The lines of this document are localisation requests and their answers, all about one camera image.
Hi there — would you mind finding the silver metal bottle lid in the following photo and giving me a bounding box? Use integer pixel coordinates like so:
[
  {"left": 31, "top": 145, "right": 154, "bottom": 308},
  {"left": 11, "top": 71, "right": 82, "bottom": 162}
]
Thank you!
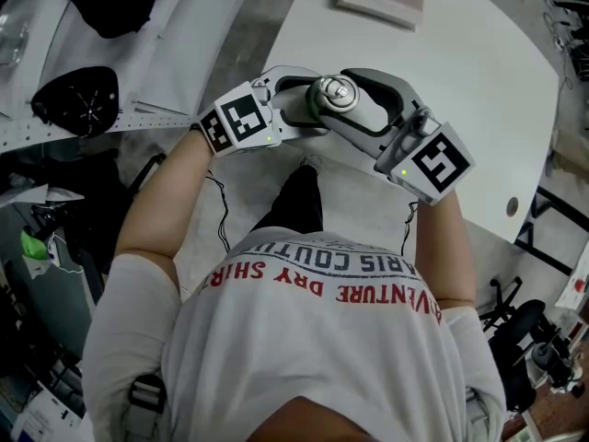
[{"left": 318, "top": 75, "right": 361, "bottom": 112}]

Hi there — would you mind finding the green plastic object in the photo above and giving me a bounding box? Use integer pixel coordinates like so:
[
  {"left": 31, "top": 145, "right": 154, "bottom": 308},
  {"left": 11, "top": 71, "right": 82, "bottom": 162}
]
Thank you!
[{"left": 19, "top": 227, "right": 50, "bottom": 261}]

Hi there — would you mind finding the black office chair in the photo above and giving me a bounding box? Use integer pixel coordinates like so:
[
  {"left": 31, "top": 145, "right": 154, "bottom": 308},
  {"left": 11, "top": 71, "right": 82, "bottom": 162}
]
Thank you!
[{"left": 478, "top": 276, "right": 572, "bottom": 414}]

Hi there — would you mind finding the tangle of black cables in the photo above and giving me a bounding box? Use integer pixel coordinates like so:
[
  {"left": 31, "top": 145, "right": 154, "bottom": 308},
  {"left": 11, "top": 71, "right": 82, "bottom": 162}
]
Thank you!
[{"left": 541, "top": 0, "right": 589, "bottom": 66}]

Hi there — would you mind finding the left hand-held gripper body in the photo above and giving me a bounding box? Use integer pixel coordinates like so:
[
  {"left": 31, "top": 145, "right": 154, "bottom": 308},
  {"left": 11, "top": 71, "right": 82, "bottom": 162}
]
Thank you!
[{"left": 199, "top": 71, "right": 283, "bottom": 158}]

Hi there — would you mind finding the clear plastic bag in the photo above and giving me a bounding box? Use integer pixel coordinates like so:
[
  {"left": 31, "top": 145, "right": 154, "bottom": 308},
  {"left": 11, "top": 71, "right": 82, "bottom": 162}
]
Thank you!
[{"left": 0, "top": 10, "right": 31, "bottom": 69}]

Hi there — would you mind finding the person's left forearm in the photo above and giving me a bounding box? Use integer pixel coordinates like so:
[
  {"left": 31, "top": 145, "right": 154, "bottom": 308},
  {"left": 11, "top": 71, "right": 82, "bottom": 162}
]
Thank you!
[{"left": 115, "top": 125, "right": 217, "bottom": 269}]

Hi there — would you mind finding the grey shoe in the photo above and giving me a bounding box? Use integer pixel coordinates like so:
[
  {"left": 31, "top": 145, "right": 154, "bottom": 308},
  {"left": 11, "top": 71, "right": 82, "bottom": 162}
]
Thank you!
[{"left": 298, "top": 153, "right": 326, "bottom": 174}]

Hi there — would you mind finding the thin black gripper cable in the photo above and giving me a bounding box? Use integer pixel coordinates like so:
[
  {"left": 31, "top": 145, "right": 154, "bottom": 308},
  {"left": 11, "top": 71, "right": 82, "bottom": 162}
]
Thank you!
[
  {"left": 203, "top": 169, "right": 232, "bottom": 254},
  {"left": 399, "top": 200, "right": 421, "bottom": 258}
]

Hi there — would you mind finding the black metal table frame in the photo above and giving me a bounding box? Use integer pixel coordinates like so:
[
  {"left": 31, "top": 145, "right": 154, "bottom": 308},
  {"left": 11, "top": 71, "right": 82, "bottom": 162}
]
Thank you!
[{"left": 514, "top": 185, "right": 589, "bottom": 276}]

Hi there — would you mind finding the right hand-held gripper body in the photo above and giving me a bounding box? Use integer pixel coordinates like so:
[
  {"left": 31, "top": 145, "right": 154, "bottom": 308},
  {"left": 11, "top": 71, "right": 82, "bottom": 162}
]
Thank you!
[{"left": 374, "top": 106, "right": 478, "bottom": 205}]

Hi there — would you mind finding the white printed shirt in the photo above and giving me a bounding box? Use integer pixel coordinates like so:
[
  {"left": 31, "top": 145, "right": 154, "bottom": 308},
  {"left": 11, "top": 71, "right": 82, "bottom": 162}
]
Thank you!
[{"left": 81, "top": 227, "right": 508, "bottom": 442}]

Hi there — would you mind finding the person's right forearm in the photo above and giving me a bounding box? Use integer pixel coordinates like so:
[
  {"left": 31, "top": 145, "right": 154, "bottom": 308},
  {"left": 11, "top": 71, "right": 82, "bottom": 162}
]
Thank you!
[{"left": 410, "top": 185, "right": 476, "bottom": 304}]

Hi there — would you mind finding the black cap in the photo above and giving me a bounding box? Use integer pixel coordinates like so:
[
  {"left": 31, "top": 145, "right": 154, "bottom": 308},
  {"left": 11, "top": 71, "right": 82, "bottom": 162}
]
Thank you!
[{"left": 30, "top": 65, "right": 123, "bottom": 138}]

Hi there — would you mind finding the black trouser leg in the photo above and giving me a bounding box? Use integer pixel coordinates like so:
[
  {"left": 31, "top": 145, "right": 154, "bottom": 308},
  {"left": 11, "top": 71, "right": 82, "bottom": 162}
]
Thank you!
[{"left": 250, "top": 163, "right": 324, "bottom": 238}]

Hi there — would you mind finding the perforated white metal rail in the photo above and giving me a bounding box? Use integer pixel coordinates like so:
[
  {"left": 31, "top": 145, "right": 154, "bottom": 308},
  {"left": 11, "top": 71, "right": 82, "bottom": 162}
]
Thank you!
[{"left": 0, "top": 111, "right": 192, "bottom": 154}]

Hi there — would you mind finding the grey harness strap buckle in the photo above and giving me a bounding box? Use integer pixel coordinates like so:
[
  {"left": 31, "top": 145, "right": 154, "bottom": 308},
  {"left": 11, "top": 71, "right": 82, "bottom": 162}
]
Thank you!
[
  {"left": 127, "top": 372, "right": 168, "bottom": 442},
  {"left": 463, "top": 386, "right": 492, "bottom": 442}
]

